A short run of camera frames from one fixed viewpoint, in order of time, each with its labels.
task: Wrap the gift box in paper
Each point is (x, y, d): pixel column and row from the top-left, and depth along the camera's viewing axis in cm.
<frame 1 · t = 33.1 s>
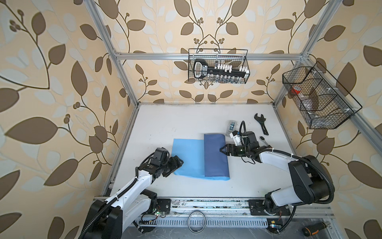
left hand: (181, 163, 84), fingers open
right hand: (225, 151, 89), fingers open
black adjustable wrench: (261, 120, 111), point 2 cm above the table

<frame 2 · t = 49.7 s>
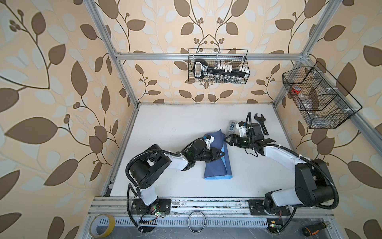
left hand: (226, 154, 81), fingers closed
right hand: (229, 141, 88), fingers open
the named things where they were.

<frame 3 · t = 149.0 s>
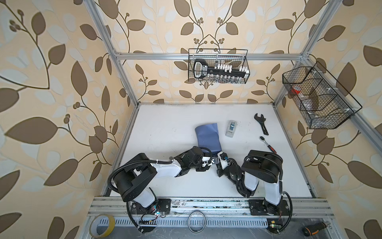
left hand: (211, 156, 86), fingers open
right hand: (215, 160, 89), fingers closed
red handled ratchet wrench: (262, 138, 101), point 2 cm above the table
the other named things where they were.

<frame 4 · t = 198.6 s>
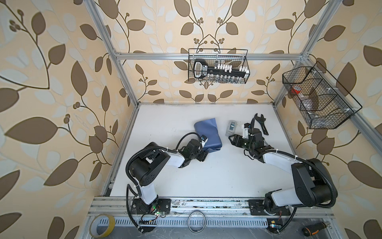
left hand: (205, 147, 93), fingers open
right hand: (233, 139, 91), fingers open
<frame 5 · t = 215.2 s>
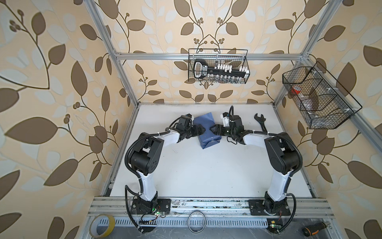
left hand: (202, 129, 95), fingers open
right hand: (214, 129, 97), fingers open
